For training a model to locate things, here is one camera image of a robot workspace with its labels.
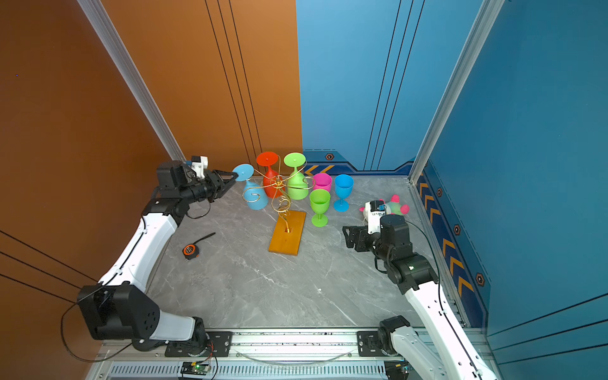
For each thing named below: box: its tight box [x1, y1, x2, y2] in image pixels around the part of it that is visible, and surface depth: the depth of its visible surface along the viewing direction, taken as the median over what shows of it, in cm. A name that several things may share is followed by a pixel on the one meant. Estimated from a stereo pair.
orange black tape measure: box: [182, 231, 217, 260], surface depth 93 cm
